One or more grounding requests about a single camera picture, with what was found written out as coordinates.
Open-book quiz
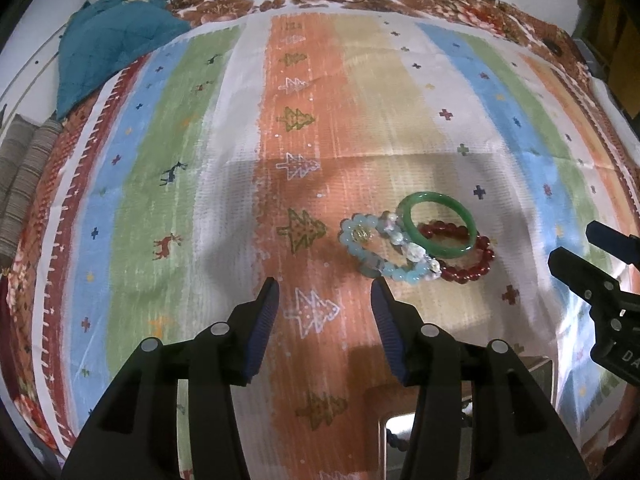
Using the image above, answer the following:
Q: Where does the metal tin box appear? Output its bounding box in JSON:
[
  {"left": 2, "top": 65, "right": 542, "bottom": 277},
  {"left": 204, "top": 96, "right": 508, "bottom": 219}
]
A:
[{"left": 377, "top": 355, "right": 556, "bottom": 480}]

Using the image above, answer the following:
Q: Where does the teal pillow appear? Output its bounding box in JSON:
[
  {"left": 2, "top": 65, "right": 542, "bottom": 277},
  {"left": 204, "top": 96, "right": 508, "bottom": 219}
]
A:
[{"left": 56, "top": 0, "right": 193, "bottom": 121}]

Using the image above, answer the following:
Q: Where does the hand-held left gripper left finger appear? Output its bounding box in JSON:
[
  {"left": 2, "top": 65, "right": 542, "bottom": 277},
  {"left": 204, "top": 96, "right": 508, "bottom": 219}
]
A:
[{"left": 60, "top": 276, "right": 281, "bottom": 480}]

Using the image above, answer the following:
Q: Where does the yellow hanging cloth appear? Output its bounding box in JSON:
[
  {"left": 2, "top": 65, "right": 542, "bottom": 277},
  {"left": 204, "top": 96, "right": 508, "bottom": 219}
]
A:
[{"left": 582, "top": 0, "right": 640, "bottom": 91}]

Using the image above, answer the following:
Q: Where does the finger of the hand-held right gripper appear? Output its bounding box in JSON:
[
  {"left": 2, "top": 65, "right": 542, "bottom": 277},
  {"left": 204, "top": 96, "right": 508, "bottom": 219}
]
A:
[
  {"left": 586, "top": 220, "right": 640, "bottom": 263},
  {"left": 547, "top": 247, "right": 626, "bottom": 311}
]

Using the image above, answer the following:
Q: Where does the white crystal bead bracelet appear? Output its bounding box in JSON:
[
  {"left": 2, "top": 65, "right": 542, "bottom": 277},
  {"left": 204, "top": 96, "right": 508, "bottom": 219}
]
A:
[{"left": 375, "top": 212, "right": 443, "bottom": 281}]

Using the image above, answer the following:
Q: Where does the light blue bead bracelet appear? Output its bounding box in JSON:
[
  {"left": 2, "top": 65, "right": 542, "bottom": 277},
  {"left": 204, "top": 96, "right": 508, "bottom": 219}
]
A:
[{"left": 340, "top": 213, "right": 431, "bottom": 286}]

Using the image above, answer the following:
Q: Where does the green bangle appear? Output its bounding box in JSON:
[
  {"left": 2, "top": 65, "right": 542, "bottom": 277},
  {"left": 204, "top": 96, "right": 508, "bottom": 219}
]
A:
[{"left": 397, "top": 191, "right": 478, "bottom": 259}]

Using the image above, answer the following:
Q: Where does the red bead bracelet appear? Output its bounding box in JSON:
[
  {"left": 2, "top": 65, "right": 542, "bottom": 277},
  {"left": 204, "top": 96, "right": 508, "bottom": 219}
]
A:
[{"left": 417, "top": 220, "right": 496, "bottom": 286}]

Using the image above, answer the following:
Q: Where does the brown striped pillow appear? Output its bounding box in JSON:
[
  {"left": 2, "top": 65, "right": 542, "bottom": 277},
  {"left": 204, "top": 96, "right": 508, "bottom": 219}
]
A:
[
  {"left": 0, "top": 114, "right": 37, "bottom": 216},
  {"left": 0, "top": 119, "right": 64, "bottom": 262}
]

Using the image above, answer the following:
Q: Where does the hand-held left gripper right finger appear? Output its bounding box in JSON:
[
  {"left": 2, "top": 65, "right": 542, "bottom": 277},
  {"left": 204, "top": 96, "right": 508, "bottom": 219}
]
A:
[{"left": 371, "top": 278, "right": 591, "bottom": 480}]

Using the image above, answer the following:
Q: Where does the colourful striped mat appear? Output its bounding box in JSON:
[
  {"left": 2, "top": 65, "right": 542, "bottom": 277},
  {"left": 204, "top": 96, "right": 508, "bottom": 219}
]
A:
[{"left": 30, "top": 10, "right": 640, "bottom": 480}]

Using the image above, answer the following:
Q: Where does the white bed headboard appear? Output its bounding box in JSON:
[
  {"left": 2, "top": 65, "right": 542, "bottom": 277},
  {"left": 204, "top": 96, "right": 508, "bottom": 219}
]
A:
[{"left": 0, "top": 0, "right": 68, "bottom": 131}]

